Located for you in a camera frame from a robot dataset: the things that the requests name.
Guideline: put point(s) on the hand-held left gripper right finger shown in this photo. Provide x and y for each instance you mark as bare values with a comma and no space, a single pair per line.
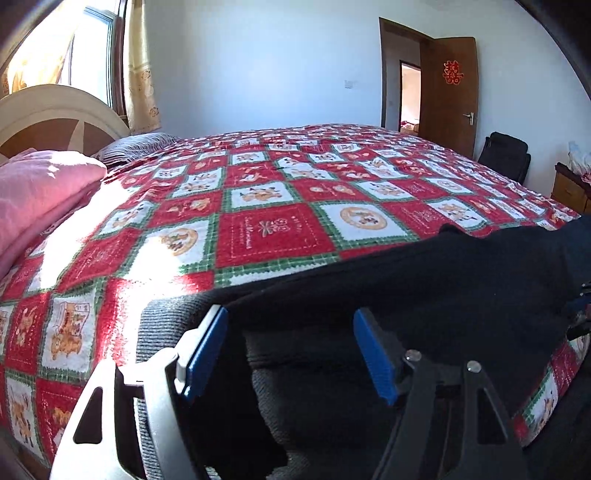
374,356

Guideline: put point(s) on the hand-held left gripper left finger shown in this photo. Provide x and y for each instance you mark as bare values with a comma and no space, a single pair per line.
207,351

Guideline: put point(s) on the wooden cabinet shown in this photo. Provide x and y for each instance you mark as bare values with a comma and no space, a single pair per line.
570,189

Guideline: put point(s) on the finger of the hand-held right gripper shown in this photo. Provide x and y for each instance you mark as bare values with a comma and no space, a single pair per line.
582,304

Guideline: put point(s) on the black pants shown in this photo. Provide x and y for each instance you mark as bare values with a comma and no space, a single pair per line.
415,277

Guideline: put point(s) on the cream and wood headboard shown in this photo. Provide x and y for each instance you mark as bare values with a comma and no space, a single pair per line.
46,106

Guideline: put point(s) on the striped pillow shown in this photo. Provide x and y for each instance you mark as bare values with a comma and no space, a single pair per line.
134,147

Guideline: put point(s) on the clear plastic bag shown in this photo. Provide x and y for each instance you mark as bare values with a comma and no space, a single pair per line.
579,159

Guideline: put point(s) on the beige patterned curtain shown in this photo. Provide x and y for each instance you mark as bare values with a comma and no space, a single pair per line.
141,69

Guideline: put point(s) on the window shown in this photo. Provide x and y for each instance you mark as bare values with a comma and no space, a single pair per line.
92,55

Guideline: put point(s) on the red printed checkered blanket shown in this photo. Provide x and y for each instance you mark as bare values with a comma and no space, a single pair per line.
277,230

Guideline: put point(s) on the brown wooden door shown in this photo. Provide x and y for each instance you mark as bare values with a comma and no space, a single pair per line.
448,120

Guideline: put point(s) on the folded pink blanket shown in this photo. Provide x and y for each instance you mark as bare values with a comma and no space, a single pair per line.
41,184

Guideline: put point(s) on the black chair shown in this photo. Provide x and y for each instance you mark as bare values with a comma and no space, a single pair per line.
505,152

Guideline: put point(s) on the red paper door decoration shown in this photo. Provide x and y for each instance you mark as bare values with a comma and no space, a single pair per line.
452,72

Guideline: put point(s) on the brown door frame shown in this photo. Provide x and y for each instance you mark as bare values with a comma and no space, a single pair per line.
388,69

